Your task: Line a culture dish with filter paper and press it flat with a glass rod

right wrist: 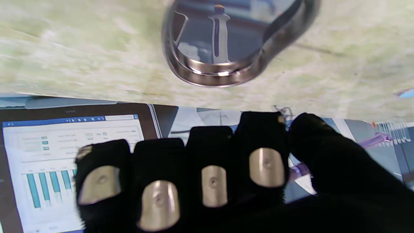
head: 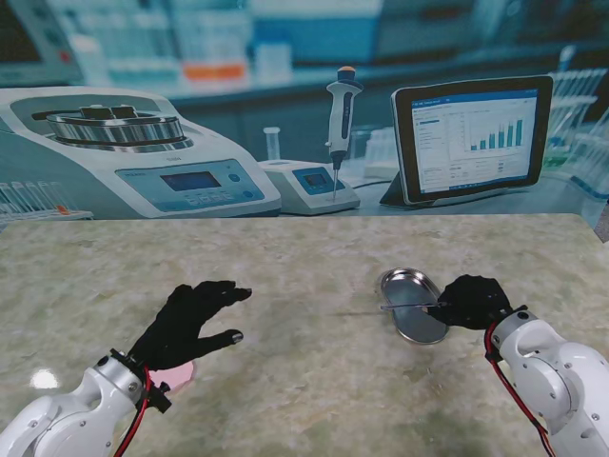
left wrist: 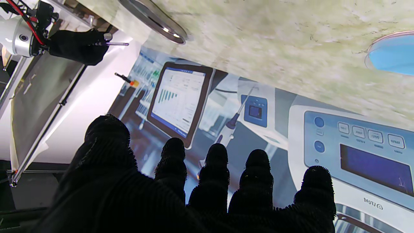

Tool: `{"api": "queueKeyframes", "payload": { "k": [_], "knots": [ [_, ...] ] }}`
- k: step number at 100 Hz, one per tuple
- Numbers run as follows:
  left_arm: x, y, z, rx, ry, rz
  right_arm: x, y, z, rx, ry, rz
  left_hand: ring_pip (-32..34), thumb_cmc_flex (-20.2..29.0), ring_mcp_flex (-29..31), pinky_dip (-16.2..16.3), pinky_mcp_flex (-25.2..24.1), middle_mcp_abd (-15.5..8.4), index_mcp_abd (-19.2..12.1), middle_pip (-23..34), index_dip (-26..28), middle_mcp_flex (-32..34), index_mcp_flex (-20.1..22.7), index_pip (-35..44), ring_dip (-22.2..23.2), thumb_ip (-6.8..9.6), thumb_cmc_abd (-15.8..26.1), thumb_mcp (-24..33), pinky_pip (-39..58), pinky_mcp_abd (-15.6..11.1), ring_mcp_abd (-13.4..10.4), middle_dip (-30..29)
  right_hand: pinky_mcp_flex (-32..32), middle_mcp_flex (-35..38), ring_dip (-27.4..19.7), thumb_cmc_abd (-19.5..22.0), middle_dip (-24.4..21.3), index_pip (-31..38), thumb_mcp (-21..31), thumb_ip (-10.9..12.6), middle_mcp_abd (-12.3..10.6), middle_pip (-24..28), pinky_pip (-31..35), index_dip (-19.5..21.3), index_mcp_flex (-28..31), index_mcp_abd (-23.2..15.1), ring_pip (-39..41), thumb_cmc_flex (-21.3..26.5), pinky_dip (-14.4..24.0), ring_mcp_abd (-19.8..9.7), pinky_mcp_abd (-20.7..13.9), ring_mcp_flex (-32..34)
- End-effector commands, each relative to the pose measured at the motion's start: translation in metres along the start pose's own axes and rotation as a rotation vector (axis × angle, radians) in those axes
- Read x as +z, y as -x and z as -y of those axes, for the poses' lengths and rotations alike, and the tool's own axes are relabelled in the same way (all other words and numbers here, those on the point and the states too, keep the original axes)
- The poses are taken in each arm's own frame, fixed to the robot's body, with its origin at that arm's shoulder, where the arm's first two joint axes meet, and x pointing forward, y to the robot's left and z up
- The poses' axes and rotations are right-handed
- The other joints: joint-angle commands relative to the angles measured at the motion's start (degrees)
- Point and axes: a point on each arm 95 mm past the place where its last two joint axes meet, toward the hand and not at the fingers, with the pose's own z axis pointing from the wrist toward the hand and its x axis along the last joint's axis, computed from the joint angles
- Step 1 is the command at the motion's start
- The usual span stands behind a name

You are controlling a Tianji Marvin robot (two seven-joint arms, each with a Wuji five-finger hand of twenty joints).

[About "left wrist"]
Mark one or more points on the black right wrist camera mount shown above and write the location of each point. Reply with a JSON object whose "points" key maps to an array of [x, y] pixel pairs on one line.
{"points": [[43, 14]]}

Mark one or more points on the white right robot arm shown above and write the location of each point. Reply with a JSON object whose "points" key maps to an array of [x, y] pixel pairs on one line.
{"points": [[14, 37]]}

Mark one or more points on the printed laboratory backdrop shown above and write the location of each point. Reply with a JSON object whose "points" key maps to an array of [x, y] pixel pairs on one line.
{"points": [[291, 129]]}

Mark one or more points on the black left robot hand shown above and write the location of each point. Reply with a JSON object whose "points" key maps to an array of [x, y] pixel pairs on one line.
{"points": [[129, 194]]}

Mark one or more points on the pink culture dish base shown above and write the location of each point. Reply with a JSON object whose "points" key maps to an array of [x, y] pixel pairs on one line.
{"points": [[368, 53]]}

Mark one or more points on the steel kidney tray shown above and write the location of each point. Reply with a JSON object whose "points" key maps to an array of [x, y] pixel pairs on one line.
{"points": [[155, 19]]}

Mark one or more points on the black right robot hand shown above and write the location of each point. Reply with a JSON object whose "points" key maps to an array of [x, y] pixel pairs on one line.
{"points": [[77, 47]]}

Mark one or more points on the metal backdrop stand pole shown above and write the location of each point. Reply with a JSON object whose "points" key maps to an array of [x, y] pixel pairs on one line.
{"points": [[48, 123]]}

